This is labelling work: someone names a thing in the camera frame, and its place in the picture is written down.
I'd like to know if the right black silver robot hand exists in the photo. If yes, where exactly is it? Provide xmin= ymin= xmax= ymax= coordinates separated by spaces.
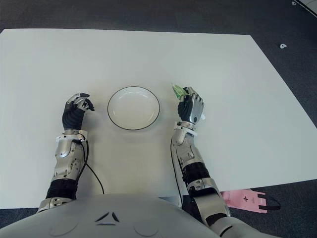
xmin=176 ymin=86 xmax=206 ymax=130

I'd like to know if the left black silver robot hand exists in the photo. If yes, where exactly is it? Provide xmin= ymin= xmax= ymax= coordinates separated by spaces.
xmin=61 ymin=92 xmax=96 ymax=130

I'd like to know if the green toothpaste tube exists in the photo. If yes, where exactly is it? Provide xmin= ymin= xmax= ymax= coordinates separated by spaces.
xmin=171 ymin=83 xmax=207 ymax=121

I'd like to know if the white plate with black rim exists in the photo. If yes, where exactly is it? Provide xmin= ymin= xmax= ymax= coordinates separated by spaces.
xmin=106 ymin=85 xmax=161 ymax=131

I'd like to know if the pink tag on floor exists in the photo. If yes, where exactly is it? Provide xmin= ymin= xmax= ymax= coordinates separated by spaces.
xmin=220 ymin=188 xmax=282 ymax=215

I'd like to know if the grey robot torso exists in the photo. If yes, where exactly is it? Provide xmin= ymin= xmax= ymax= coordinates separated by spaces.
xmin=0 ymin=193 xmax=317 ymax=238

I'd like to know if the white furniture base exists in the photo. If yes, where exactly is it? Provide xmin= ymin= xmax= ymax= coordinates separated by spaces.
xmin=291 ymin=0 xmax=317 ymax=12

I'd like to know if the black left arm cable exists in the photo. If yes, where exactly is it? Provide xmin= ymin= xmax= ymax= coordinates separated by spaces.
xmin=71 ymin=138 xmax=105 ymax=195

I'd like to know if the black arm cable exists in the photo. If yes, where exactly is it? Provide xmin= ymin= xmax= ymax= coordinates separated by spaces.
xmin=170 ymin=141 xmax=184 ymax=208
xmin=71 ymin=138 xmax=105 ymax=195

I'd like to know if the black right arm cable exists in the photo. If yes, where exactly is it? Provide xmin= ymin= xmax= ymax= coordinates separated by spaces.
xmin=170 ymin=141 xmax=184 ymax=208

